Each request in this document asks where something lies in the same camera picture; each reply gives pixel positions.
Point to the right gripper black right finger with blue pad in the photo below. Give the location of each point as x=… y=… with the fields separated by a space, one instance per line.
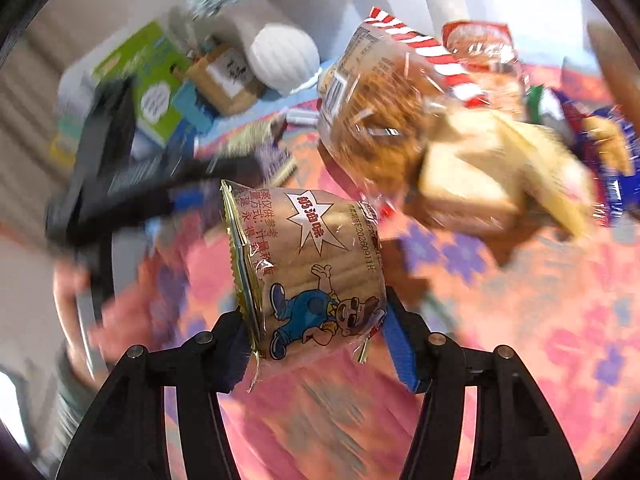
x=516 y=436

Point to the sandwich bread packet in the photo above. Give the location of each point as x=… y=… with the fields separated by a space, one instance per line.
x=481 y=166

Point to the clear bread bag red stripes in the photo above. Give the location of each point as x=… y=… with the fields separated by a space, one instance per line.
x=383 y=98

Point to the small purple snack packet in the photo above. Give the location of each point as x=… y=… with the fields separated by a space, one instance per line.
x=261 y=139

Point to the small wooden pen holder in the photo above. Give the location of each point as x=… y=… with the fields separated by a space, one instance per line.
x=226 y=81

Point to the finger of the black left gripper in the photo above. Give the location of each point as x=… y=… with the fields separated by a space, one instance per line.
x=244 y=170

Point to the blue snack bag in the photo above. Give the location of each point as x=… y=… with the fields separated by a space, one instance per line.
x=603 y=139

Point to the person's left hand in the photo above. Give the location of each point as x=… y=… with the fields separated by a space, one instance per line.
x=126 y=319

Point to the white round vase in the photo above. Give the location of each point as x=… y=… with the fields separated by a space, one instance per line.
x=284 y=58

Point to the cream cake packet cartoon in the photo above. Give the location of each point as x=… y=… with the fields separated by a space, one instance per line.
x=308 y=274

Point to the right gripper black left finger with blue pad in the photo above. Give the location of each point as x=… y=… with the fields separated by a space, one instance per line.
x=122 y=436

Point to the green white book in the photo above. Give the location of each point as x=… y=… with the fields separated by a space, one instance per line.
x=150 y=57

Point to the brown glass bowl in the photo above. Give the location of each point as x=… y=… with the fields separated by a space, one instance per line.
x=618 y=68

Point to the red orange snack packet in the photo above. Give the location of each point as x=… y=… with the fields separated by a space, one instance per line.
x=487 y=52

